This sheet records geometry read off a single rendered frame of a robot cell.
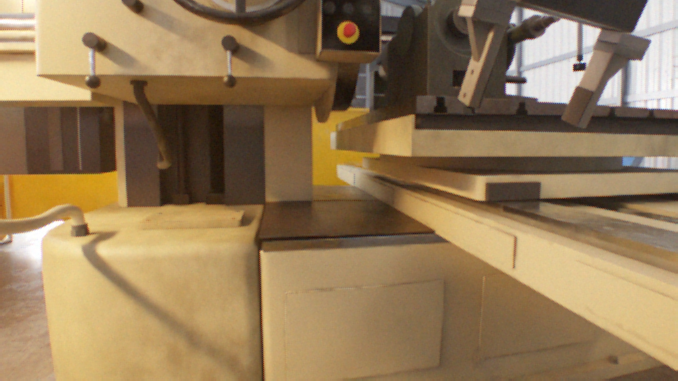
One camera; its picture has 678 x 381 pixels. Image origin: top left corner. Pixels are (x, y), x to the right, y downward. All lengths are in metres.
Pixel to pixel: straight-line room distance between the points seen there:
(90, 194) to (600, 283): 3.70
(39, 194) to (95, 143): 2.31
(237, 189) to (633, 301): 1.39
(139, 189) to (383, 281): 1.13
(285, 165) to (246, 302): 0.72
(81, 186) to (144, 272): 2.80
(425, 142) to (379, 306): 0.54
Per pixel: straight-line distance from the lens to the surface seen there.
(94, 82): 0.98
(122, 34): 1.02
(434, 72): 0.89
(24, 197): 4.11
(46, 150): 1.86
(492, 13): 0.35
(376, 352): 1.17
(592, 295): 0.66
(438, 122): 0.89
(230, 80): 0.88
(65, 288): 1.22
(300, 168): 1.56
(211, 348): 1.13
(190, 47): 0.96
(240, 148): 1.56
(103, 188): 3.73
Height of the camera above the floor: 0.88
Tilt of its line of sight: 4 degrees down
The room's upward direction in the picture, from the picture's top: straight up
